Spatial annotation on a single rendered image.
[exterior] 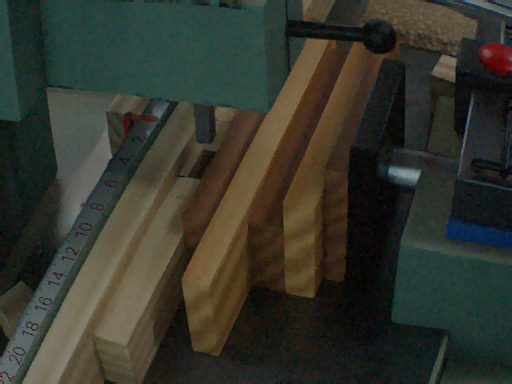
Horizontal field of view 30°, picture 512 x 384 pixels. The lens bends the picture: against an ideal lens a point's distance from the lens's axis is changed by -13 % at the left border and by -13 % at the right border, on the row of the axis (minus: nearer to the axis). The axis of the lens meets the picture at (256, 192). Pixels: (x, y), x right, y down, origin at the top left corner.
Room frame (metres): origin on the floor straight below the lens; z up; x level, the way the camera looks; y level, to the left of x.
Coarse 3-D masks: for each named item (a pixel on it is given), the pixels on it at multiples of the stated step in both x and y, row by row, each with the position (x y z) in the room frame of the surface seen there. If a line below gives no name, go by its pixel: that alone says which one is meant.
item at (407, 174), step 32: (384, 64) 0.48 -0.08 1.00; (384, 96) 0.45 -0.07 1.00; (384, 128) 0.42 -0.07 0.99; (352, 160) 0.41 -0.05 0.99; (384, 160) 0.42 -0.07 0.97; (416, 160) 0.44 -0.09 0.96; (448, 160) 0.43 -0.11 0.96; (352, 192) 0.41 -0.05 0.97; (384, 192) 0.43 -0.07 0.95; (352, 224) 0.41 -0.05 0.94; (384, 224) 0.43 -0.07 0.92; (352, 256) 0.41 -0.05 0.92
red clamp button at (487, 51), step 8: (480, 48) 0.46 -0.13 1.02; (488, 48) 0.46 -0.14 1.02; (496, 48) 0.46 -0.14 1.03; (504, 48) 0.46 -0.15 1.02; (480, 56) 0.45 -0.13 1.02; (488, 56) 0.45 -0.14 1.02; (496, 56) 0.45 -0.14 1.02; (504, 56) 0.45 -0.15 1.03; (488, 64) 0.45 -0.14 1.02; (496, 64) 0.44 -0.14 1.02; (504, 64) 0.44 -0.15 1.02; (496, 72) 0.44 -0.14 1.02; (504, 72) 0.44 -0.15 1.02
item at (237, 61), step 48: (48, 0) 0.47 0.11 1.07; (96, 0) 0.46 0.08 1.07; (144, 0) 0.45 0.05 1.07; (192, 0) 0.44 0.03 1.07; (240, 0) 0.43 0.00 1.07; (288, 0) 0.46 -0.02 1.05; (48, 48) 0.47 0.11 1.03; (96, 48) 0.46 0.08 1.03; (144, 48) 0.45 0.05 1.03; (192, 48) 0.44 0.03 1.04; (240, 48) 0.43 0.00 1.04; (288, 48) 0.46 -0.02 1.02; (144, 96) 0.45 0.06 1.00; (192, 96) 0.44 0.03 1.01; (240, 96) 0.43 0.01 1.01
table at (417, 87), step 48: (336, 0) 0.73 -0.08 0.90; (336, 48) 0.65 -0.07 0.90; (384, 240) 0.44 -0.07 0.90; (336, 288) 0.40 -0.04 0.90; (384, 288) 0.40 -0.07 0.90; (240, 336) 0.37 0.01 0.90; (288, 336) 0.37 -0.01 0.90; (336, 336) 0.37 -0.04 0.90; (384, 336) 0.36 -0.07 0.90; (432, 336) 0.36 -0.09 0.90
